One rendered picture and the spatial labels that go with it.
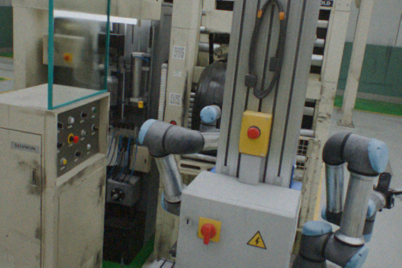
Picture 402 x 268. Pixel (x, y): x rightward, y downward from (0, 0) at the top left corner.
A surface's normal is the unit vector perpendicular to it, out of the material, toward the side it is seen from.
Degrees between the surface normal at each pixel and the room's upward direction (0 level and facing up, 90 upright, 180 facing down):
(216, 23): 90
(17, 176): 90
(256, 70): 90
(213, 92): 59
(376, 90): 90
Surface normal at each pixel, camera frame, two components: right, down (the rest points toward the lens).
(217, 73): -0.05, -0.70
